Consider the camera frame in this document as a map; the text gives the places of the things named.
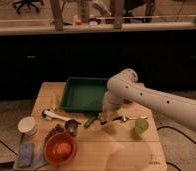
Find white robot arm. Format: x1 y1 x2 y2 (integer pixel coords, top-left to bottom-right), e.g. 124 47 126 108
99 68 196 132

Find green plastic tray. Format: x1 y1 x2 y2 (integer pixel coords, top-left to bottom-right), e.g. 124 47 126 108
61 77 107 113

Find dark red bowl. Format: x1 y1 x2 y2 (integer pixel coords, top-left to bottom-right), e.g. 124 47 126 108
124 99 132 104

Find metal fork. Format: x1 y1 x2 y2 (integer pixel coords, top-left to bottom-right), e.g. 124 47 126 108
120 116 148 122

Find small metal cup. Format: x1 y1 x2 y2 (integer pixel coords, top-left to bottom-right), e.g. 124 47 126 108
65 119 80 137

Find light green cup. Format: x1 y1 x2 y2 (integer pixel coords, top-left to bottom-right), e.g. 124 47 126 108
134 118 149 135

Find brown chocolate pieces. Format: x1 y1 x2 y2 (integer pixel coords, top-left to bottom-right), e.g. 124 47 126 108
45 124 64 140

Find yellow-green small stick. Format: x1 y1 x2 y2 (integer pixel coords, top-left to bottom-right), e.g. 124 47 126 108
52 94 58 110

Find orange bowl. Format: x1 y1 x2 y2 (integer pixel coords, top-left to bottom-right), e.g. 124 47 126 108
44 132 77 166

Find white cup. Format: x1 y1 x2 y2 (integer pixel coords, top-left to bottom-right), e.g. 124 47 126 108
18 116 38 136

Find blue cloth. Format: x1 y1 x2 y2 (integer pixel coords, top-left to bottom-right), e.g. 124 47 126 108
17 143 47 170

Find black office chair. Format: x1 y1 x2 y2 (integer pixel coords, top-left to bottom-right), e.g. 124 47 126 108
12 0 44 14

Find black cable on floor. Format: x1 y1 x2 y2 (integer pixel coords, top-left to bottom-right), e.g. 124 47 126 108
156 125 196 151

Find white handled utensil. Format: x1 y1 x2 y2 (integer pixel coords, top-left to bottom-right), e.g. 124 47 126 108
42 109 69 121

